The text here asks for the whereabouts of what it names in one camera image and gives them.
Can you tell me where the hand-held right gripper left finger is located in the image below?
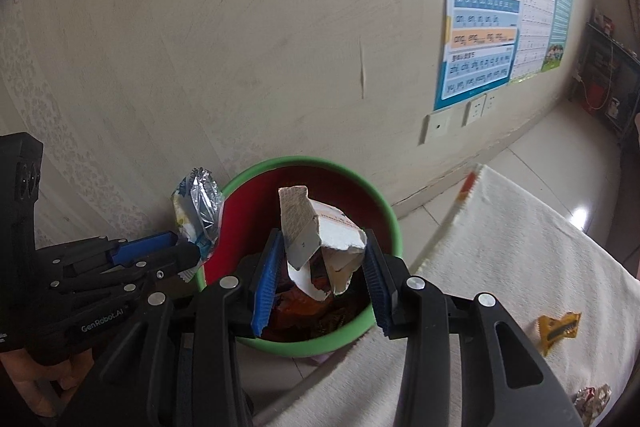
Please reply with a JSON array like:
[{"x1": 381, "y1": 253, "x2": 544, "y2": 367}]
[{"x1": 55, "y1": 228, "x2": 283, "y2": 427}]

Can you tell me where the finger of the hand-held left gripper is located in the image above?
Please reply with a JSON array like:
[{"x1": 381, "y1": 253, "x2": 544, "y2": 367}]
[
  {"x1": 37, "y1": 231, "x2": 180, "y2": 275},
  {"x1": 50, "y1": 241, "x2": 202, "y2": 308}
]

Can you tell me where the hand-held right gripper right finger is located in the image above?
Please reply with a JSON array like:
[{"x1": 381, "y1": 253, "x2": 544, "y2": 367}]
[{"x1": 362, "y1": 229, "x2": 586, "y2": 427}]

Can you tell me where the orange snack bag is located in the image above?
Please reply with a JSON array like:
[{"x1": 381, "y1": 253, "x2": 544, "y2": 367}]
[{"x1": 262, "y1": 279, "x2": 326, "y2": 343}]

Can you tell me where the silver foil snack wrapper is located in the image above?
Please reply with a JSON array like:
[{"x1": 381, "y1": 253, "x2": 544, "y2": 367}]
[{"x1": 170, "y1": 167, "x2": 226, "y2": 280}]

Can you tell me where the pale dotted paper carton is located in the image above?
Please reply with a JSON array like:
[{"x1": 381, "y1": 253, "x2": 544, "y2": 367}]
[{"x1": 277, "y1": 186, "x2": 368, "y2": 300}]

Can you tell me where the red bin with green rim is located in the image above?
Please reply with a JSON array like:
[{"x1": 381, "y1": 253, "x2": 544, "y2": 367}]
[{"x1": 195, "y1": 156, "x2": 403, "y2": 358}]

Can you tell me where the person's left hand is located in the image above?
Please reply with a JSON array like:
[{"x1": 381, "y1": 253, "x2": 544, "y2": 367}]
[{"x1": 0, "y1": 349, "x2": 96, "y2": 417}]

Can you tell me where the white table cloth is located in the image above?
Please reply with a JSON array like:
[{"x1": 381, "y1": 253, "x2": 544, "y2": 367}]
[{"x1": 250, "y1": 163, "x2": 640, "y2": 427}]

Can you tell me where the yellow snack wrapper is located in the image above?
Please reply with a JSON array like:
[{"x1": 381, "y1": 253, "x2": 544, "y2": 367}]
[{"x1": 537, "y1": 311, "x2": 582, "y2": 356}]

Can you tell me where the crumpled red silver wrapper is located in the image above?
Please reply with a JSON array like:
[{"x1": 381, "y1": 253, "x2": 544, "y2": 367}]
[{"x1": 572, "y1": 383, "x2": 613, "y2": 423}]

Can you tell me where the small red bucket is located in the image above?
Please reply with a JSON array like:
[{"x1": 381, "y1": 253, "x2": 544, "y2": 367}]
[{"x1": 585, "y1": 82, "x2": 608, "y2": 110}]

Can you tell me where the black metal shelf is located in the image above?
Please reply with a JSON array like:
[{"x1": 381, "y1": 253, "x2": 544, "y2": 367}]
[{"x1": 570, "y1": 9, "x2": 640, "y2": 142}]

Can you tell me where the white wall plate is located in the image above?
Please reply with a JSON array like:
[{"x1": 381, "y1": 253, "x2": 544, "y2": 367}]
[{"x1": 420, "y1": 112, "x2": 451, "y2": 145}]

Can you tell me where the blue letter wall poster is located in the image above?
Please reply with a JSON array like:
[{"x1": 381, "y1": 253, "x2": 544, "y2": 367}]
[{"x1": 432, "y1": 0, "x2": 526, "y2": 112}]

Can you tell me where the white pink chart wall poster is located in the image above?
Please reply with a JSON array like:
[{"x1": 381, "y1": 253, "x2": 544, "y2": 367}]
[{"x1": 507, "y1": 0, "x2": 558, "y2": 82}]

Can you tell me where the white cable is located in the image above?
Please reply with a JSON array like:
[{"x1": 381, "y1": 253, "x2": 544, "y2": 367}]
[{"x1": 575, "y1": 41, "x2": 615, "y2": 114}]

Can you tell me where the green blue wall poster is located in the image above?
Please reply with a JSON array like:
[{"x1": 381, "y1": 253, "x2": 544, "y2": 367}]
[{"x1": 540, "y1": 0, "x2": 575, "y2": 72}]

